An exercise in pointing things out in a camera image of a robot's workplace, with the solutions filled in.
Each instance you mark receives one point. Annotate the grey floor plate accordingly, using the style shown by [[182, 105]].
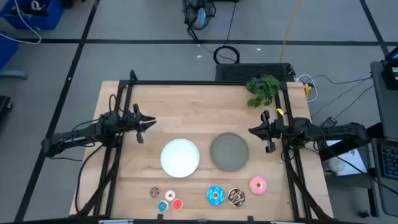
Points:
[[12, 74]]

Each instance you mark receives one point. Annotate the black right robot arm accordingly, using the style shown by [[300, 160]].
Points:
[[335, 132]]

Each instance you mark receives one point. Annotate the green leafy plant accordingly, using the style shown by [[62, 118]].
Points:
[[262, 88]]

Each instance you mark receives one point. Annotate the black monitor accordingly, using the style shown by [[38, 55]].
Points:
[[391, 71]]

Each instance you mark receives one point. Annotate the small blue donut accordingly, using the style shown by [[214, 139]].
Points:
[[163, 205]]

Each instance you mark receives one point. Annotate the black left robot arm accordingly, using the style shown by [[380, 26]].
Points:
[[81, 135]]

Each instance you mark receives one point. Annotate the black power adapter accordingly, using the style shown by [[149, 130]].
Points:
[[329, 122]]

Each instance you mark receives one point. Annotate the white round plate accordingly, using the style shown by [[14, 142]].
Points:
[[180, 158]]

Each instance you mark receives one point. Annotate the blue plastic bin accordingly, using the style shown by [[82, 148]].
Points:
[[46, 18], [6, 49]]

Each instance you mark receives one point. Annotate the large blue frosted donut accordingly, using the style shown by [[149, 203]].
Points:
[[215, 195]]

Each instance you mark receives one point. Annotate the yellow tag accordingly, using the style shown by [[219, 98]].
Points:
[[280, 112]]

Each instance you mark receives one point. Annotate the white cup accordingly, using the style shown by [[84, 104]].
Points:
[[336, 165]]

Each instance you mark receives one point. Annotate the small red donut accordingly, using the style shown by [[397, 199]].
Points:
[[177, 204]]

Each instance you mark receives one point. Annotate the small white pink donut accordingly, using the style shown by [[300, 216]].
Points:
[[169, 195]]

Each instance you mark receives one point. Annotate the white paper sheet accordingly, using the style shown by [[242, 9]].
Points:
[[354, 158]]

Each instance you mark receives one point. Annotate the black aluminium table frame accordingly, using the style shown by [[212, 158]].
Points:
[[202, 82]]

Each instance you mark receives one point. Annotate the large pink frosted donut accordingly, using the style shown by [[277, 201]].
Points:
[[258, 185]]

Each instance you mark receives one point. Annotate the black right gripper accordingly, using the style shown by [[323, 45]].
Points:
[[275, 129]]

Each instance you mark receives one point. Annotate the yellow plug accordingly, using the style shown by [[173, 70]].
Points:
[[308, 91]]

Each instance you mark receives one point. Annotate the small chocolate donut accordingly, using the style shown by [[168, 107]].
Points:
[[155, 192]]

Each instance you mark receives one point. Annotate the black computer case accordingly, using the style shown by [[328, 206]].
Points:
[[252, 72]]

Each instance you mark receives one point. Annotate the large chocolate frosted donut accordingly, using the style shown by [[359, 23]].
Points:
[[236, 197]]

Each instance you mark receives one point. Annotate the grey-green round plate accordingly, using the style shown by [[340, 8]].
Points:
[[229, 152]]

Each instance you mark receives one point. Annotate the black floor fan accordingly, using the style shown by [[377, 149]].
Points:
[[199, 14]]

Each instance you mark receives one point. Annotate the black desk bar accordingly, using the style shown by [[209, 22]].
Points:
[[374, 133]]

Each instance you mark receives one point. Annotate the black keyboard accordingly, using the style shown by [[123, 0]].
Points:
[[390, 161]]

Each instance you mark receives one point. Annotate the grey side cabinet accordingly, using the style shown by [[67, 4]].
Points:
[[384, 102]]

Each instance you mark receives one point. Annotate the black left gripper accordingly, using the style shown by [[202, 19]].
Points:
[[132, 121]]

